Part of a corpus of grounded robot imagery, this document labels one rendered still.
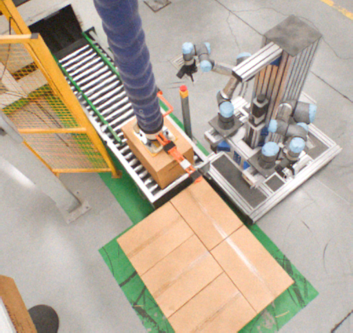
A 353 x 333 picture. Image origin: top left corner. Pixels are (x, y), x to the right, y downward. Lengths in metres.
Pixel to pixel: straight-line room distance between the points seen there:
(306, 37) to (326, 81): 2.57
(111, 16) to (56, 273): 2.76
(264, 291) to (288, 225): 0.97
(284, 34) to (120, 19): 0.98
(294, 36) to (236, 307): 2.07
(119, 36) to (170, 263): 1.93
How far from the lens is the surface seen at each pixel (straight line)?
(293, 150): 2.07
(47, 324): 3.91
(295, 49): 2.26
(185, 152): 3.04
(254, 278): 3.12
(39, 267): 4.07
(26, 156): 3.05
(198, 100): 4.51
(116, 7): 1.98
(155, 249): 3.18
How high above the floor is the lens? 3.61
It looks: 62 degrees down
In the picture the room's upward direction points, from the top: 11 degrees counter-clockwise
